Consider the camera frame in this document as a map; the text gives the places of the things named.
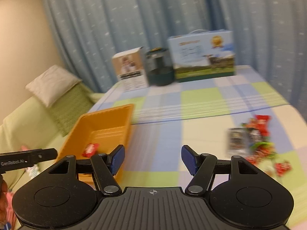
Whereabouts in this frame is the dark chocolate bar wrapper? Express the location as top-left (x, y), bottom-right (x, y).
top-left (247, 128), bottom-right (268, 150)

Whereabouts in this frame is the silver snack packet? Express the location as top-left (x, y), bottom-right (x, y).
top-left (227, 128), bottom-right (248, 157)

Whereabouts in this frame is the orange plastic tray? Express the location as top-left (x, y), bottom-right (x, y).
top-left (56, 103), bottom-right (135, 185)

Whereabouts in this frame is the beige cushion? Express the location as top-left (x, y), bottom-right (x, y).
top-left (25, 65), bottom-right (82, 108)

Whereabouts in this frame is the green sofa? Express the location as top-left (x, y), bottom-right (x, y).
top-left (0, 81), bottom-right (106, 230)

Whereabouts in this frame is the green zigzag cushion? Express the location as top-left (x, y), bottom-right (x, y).
top-left (47, 83), bottom-right (94, 136)

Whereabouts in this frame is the large red candy packet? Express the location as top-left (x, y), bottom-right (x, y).
top-left (255, 115), bottom-right (271, 137)

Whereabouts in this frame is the checkered tablecloth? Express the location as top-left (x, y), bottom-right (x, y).
top-left (92, 65), bottom-right (306, 229)

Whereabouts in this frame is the blue star curtain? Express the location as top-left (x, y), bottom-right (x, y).
top-left (43, 0), bottom-right (306, 116)

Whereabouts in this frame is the white product box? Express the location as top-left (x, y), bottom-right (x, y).
top-left (112, 47), bottom-right (149, 91)

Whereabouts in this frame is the blue milk carton box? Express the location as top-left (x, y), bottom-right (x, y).
top-left (168, 29), bottom-right (235, 82)

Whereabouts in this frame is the dark green glass jar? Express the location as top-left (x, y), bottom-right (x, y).
top-left (145, 47), bottom-right (175, 86)

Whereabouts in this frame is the person's left hand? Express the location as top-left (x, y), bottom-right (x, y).
top-left (0, 180), bottom-right (8, 225)

